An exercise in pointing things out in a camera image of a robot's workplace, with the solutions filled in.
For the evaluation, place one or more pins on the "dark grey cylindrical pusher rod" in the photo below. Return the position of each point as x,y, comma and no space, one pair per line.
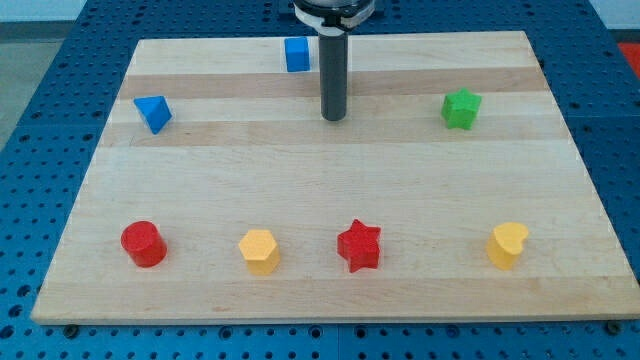
333,63

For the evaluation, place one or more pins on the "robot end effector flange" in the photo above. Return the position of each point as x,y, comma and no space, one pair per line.
333,17

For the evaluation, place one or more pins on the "blue cube block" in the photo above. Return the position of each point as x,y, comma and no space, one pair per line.
297,54

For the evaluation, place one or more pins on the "green star block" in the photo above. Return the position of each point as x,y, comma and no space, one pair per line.
460,109

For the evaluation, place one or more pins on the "wooden board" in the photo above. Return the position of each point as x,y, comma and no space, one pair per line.
246,148

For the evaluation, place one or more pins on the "blue triangle block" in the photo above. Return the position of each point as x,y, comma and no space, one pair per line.
155,111

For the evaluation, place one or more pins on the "red star block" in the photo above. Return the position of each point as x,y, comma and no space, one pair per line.
359,246

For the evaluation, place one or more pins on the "yellow hexagon block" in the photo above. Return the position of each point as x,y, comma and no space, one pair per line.
260,251

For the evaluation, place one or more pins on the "yellow heart block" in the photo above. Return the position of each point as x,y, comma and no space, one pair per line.
506,244

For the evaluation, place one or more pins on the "red cylinder block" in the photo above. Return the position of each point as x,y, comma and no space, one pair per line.
144,244

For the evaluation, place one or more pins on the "red object at right edge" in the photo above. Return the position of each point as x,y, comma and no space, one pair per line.
631,52

